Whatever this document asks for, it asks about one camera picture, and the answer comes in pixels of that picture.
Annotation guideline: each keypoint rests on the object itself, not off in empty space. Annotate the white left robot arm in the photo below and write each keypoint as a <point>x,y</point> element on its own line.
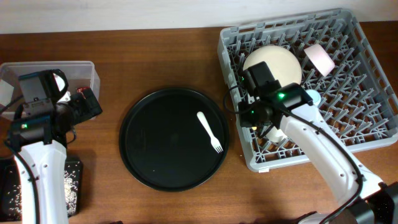
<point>41,172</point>

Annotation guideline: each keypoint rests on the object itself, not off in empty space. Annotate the white cup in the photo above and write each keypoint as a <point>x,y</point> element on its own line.
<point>275,135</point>

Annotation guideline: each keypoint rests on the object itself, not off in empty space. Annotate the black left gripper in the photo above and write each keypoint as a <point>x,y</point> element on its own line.
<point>90,104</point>

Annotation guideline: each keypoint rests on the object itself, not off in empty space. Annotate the pink small bowl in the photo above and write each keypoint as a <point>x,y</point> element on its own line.
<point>320,59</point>

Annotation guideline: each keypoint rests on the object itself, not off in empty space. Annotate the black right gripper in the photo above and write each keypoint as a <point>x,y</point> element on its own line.
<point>253,79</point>

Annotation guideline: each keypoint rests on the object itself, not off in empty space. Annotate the white plastic utensil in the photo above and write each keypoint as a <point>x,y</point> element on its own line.
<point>214,141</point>

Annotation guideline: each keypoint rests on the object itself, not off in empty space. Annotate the black round tray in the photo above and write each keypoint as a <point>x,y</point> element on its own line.
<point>163,144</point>

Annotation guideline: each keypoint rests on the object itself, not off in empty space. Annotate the red snack wrapper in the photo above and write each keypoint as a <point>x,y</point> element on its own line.
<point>80,90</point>

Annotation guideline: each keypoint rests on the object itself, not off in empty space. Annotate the light blue cup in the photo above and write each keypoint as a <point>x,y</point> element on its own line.
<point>316,97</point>

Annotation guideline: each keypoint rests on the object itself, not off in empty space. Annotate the cream plate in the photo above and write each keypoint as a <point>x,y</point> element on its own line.
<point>282,63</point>

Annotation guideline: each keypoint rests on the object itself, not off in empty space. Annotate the clear plastic waste bin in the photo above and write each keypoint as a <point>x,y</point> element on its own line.
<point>78,74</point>

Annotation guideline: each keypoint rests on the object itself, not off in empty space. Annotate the grey dishwasher rack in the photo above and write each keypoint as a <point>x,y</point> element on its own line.
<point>358,102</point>

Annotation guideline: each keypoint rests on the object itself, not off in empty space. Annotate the black tray bin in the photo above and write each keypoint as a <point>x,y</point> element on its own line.
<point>11,198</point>

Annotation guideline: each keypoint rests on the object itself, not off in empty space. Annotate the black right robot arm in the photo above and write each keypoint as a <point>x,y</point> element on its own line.
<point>362,196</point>

